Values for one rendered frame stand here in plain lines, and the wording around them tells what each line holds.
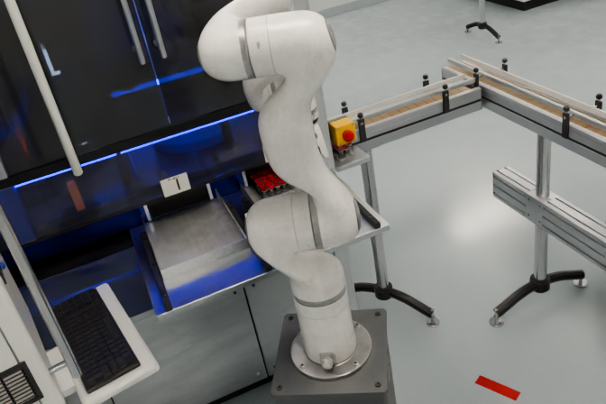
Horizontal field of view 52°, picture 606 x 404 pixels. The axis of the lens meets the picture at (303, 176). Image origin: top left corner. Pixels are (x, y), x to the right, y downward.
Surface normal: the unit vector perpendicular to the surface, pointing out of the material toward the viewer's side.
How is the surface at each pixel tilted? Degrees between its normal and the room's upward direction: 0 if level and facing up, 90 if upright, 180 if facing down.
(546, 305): 0
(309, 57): 95
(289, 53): 93
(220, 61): 90
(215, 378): 90
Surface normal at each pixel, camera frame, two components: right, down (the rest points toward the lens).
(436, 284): -0.17, -0.86
